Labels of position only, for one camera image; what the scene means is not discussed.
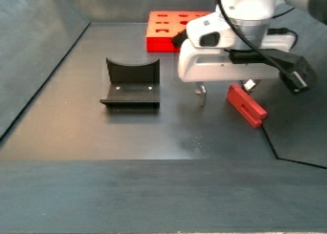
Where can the black curved holder stand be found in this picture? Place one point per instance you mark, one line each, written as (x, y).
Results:
(134, 85)

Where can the red double-square peg block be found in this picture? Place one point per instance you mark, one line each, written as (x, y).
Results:
(246, 105)

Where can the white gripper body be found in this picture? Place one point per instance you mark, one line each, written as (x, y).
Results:
(205, 57)

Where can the red shape-sorting board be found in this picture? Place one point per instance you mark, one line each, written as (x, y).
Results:
(165, 25)

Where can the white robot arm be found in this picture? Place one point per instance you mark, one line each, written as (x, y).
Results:
(296, 71)

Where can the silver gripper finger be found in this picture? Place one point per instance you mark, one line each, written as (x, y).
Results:
(201, 91)
(250, 84)

